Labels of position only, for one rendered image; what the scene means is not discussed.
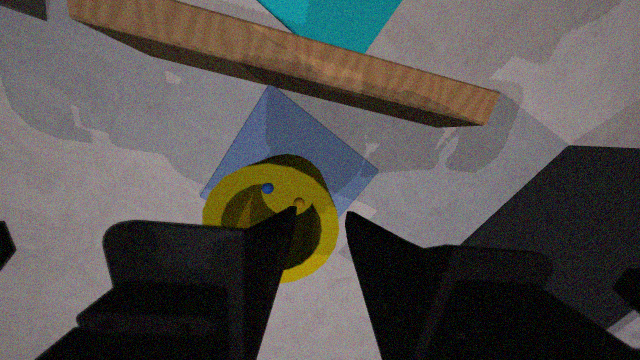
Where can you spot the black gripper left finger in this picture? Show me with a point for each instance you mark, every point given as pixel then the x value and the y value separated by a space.
pixel 249 262

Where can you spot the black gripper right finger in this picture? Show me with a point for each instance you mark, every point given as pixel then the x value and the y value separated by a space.
pixel 406 287

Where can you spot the brown rectangular bar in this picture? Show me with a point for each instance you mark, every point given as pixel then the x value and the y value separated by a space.
pixel 190 35

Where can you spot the blue marble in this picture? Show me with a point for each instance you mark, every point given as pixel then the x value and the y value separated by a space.
pixel 267 188

